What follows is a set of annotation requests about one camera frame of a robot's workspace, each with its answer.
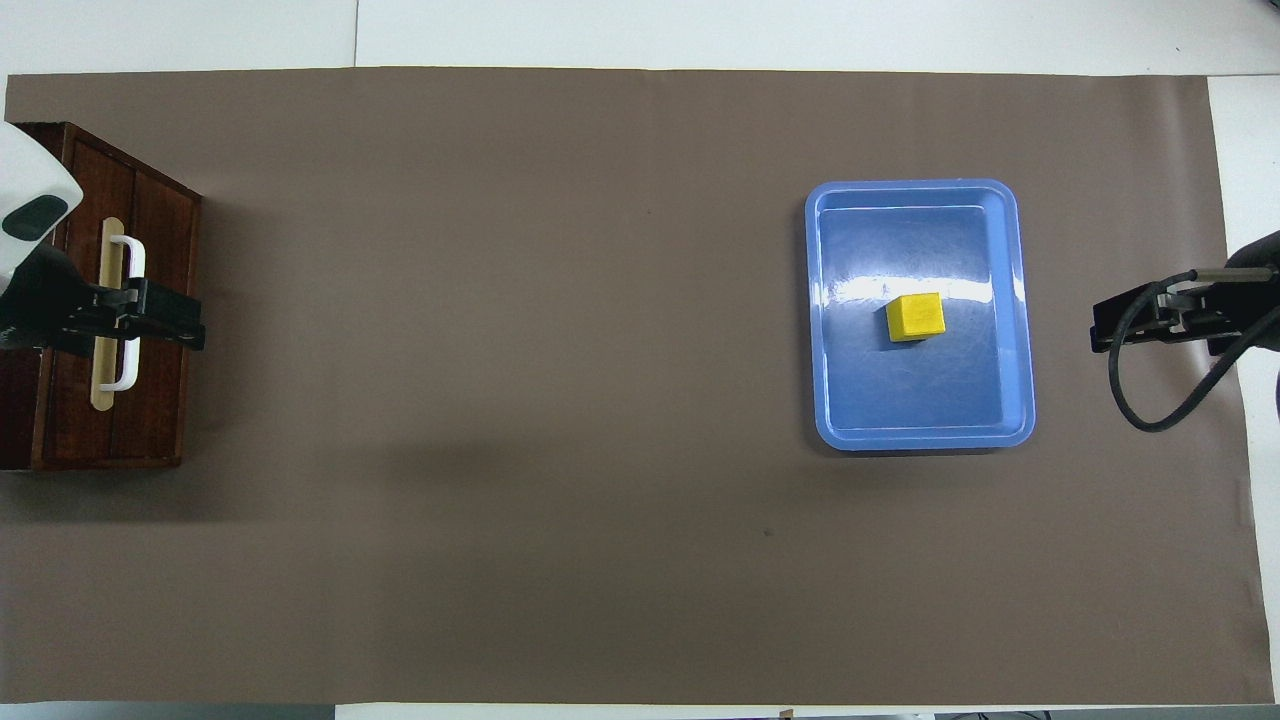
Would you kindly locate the dark wooden drawer cabinet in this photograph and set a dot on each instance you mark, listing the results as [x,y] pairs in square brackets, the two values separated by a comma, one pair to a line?
[20,420]

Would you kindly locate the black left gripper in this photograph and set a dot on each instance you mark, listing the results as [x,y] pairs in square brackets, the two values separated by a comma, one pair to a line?
[40,300]

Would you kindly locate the brown table mat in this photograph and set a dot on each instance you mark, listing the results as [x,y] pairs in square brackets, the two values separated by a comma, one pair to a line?
[500,400]

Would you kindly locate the yellow block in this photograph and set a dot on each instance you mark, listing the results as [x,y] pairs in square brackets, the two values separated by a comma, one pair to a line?
[915,318]

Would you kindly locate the blue plastic tray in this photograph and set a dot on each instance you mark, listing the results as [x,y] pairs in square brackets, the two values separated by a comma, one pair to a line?
[900,400]

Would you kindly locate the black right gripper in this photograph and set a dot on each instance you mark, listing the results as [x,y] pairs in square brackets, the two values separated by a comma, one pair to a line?
[1200,320]

